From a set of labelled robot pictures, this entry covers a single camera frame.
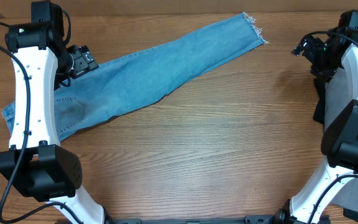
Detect light blue denim jeans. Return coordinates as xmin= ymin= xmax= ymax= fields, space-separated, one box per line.
xmin=1 ymin=11 xmax=269 ymax=142

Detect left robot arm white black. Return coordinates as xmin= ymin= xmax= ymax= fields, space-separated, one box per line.
xmin=0 ymin=1 xmax=111 ymax=223

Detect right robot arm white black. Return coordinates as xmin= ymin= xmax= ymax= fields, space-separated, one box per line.
xmin=266 ymin=10 xmax=358 ymax=223

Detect black garment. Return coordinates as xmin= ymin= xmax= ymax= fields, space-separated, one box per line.
xmin=313 ymin=78 xmax=325 ymax=124

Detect grey folded garment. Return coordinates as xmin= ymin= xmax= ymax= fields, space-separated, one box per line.
xmin=321 ymin=68 xmax=358 ymax=212

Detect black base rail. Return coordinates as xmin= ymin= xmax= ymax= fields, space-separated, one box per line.
xmin=104 ymin=214 xmax=332 ymax=224

